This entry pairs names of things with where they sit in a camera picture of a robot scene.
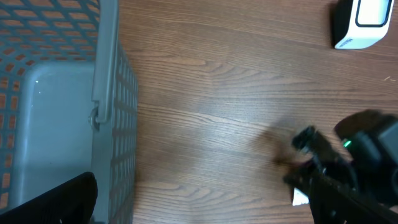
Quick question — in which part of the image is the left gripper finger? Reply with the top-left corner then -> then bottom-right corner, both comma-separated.
1,172 -> 98,224

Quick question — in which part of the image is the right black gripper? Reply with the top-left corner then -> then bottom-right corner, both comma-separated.
284,166 -> 397,224

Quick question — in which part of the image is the white tube with gold cap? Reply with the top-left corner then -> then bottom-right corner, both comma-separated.
292,188 -> 309,207

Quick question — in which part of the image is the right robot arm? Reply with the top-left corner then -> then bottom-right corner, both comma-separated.
284,110 -> 397,224

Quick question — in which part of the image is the white barcode scanner stand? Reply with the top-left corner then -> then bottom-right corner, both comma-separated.
331,0 -> 394,50

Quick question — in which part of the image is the grey plastic shopping basket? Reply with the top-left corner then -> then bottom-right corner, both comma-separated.
1,0 -> 138,223

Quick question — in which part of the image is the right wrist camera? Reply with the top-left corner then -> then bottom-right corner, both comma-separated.
292,126 -> 343,169

